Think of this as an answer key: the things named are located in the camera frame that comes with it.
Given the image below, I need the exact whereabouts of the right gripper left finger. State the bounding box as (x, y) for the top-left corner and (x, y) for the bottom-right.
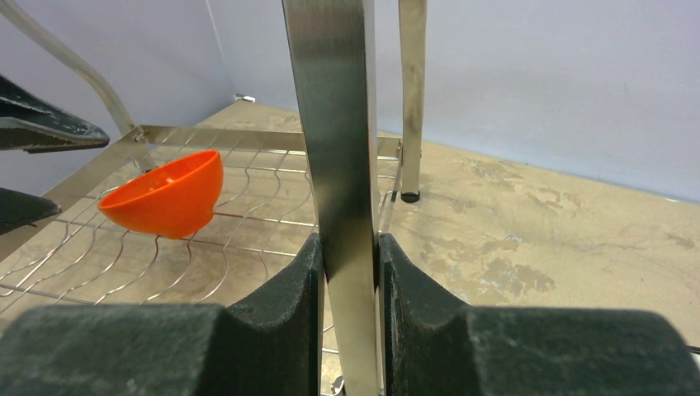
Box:
(1, 234), (324, 395)

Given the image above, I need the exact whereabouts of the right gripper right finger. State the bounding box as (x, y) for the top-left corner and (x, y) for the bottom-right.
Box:
(379, 234), (699, 395)

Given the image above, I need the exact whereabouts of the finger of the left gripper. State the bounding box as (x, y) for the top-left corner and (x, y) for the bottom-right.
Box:
(1, 77), (110, 153)
(1, 188), (61, 234)

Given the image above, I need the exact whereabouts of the red-orange bowl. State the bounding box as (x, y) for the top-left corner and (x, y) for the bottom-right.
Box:
(98, 149), (224, 239)

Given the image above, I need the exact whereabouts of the metal two-tier dish rack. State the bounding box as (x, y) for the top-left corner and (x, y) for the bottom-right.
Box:
(0, 0), (430, 396)

